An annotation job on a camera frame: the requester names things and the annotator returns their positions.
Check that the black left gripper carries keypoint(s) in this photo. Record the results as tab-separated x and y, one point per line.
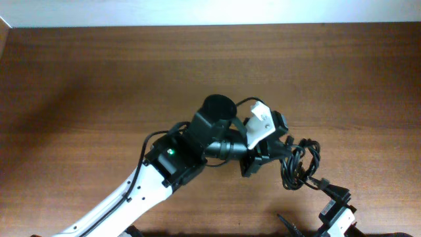
256	159

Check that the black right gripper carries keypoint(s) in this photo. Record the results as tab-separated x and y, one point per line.
337	193

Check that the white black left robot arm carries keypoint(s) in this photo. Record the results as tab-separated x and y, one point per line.
182	153

